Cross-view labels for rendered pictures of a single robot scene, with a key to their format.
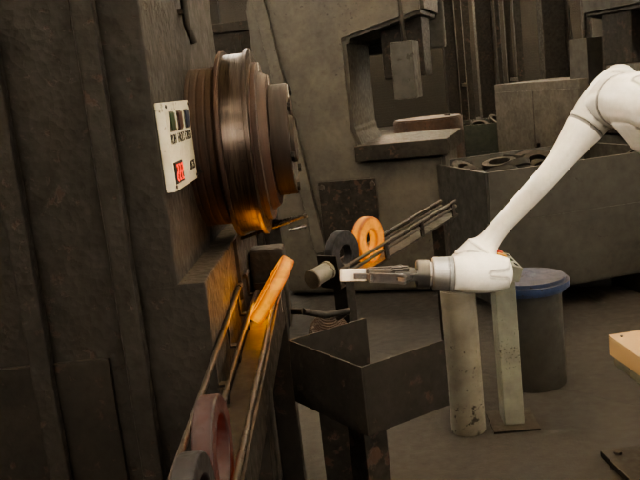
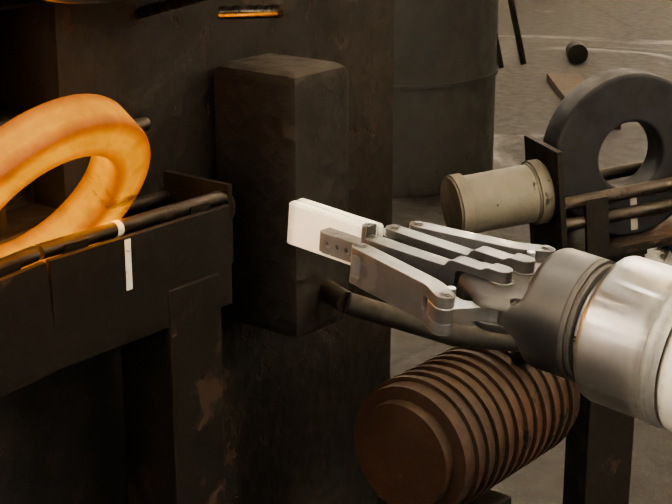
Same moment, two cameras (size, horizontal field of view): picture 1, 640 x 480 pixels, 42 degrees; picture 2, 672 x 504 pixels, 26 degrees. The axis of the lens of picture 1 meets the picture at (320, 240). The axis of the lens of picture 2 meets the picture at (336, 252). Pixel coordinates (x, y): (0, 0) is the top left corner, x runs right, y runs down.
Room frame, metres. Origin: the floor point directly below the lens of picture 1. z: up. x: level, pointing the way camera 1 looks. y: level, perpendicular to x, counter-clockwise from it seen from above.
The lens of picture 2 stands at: (1.40, -0.62, 1.02)
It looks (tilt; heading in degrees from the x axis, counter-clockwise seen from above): 17 degrees down; 36
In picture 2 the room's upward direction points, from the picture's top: straight up
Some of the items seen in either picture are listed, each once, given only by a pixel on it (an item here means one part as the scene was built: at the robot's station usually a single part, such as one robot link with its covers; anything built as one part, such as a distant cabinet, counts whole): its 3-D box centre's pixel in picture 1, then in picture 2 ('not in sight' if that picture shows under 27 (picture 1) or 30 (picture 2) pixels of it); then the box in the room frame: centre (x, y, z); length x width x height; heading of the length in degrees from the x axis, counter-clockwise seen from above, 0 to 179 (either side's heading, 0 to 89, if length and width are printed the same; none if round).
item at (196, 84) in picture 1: (215, 147); not in sight; (2.17, 0.24, 1.11); 0.47 x 0.10 x 0.47; 177
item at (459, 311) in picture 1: (463, 359); not in sight; (2.77, -0.45, 0.26); 0.12 x 0.12 x 0.52
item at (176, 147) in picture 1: (178, 143); not in sight; (1.83, 0.28, 1.15); 0.26 x 0.02 x 0.18; 177
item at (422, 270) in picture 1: (412, 273); (536, 301); (2.15, -0.23, 0.73); 0.09 x 0.08 x 0.07; 87
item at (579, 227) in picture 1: (544, 219); not in sight; (4.55, -1.24, 0.39); 1.03 x 0.83 x 0.77; 102
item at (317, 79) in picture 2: (270, 286); (279, 193); (2.40, 0.16, 0.68); 0.11 x 0.08 x 0.24; 87
